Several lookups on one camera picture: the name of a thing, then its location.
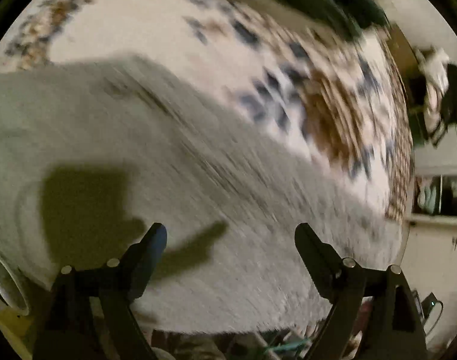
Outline floral cream bed blanket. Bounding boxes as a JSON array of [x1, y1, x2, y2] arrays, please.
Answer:
[[0, 0, 412, 222]]

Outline grey fluffy fleece pant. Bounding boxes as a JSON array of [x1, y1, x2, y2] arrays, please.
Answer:
[[0, 56, 401, 333]]

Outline white cylindrical tube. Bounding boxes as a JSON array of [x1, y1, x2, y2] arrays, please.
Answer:
[[0, 256, 32, 316]]

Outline hanging white and black clothes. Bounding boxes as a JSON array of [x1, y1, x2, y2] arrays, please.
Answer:
[[416, 48, 457, 147]]

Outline white shelf unit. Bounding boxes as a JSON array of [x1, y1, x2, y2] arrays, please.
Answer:
[[406, 149, 457, 227]]

